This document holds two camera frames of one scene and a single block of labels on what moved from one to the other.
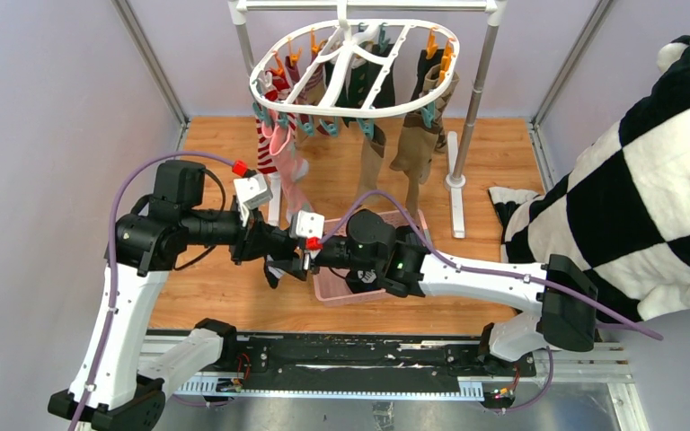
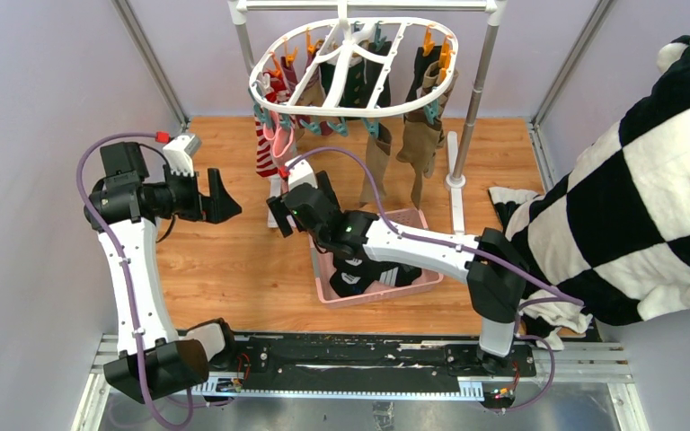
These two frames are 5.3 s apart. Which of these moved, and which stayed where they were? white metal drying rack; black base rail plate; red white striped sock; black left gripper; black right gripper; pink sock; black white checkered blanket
Moved: black left gripper; black right gripper
Stayed: pink sock; black base rail plate; black white checkered blanket; red white striped sock; white metal drying rack
